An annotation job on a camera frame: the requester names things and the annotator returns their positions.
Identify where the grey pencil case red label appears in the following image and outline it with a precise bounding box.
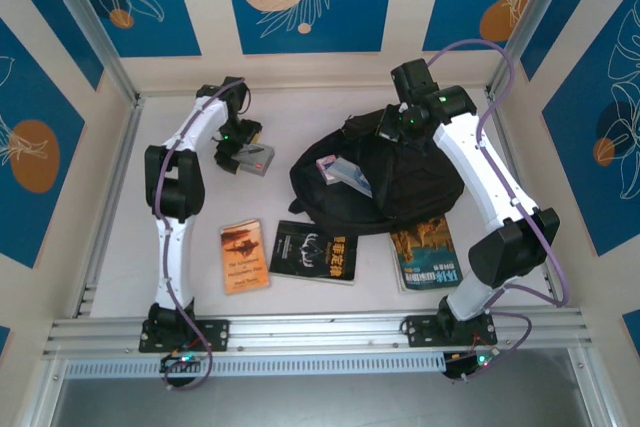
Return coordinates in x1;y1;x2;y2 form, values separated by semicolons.
234;142;277;177

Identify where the black backpack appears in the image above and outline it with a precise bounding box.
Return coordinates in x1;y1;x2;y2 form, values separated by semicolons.
288;109;465;237

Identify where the light blue booklet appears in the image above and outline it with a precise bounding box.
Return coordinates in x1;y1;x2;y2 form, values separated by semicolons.
315;155;374;198

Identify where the orange paperback book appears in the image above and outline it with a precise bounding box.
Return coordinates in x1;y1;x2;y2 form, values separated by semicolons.
219;219;272;297

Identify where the black book yellow title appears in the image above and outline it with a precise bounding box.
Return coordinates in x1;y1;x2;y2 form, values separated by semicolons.
268;220;359;287

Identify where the teal orange cave landscape book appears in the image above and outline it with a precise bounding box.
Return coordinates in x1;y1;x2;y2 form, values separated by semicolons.
389;216;471;293

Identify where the left controller board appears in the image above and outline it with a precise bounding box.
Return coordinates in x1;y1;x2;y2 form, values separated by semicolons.
159;351;204;374

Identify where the controller board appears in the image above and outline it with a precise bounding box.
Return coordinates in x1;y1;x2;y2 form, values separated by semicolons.
159;351;204;374
443;351;496;381

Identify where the right controller board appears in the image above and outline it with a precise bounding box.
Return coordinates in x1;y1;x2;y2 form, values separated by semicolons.
443;351;496;381

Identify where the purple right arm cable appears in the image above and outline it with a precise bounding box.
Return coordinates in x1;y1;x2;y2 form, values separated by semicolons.
427;38;572;383

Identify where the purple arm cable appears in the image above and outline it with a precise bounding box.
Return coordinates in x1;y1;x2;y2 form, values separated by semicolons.
149;77;251;391
427;38;572;383

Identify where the aluminium side rail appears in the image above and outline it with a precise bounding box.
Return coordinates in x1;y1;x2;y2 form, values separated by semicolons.
487;89;559;308
74;96;146;318

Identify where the aluminium frame post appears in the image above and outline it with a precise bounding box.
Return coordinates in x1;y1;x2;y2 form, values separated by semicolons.
37;0;141;106
487;0;586;98

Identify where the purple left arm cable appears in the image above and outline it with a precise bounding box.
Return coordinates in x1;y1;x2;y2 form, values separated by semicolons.
149;77;251;391

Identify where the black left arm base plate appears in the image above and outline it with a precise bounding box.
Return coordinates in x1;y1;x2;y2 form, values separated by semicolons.
138;317;231;353

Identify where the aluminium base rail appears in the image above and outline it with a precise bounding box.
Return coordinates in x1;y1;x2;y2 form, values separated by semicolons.
42;309;596;359

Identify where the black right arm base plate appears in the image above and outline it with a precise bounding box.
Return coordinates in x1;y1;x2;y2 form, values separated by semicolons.
402;313;499;348

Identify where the white slotted cable duct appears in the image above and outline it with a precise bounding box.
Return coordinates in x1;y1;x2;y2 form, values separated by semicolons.
63;351;446;378

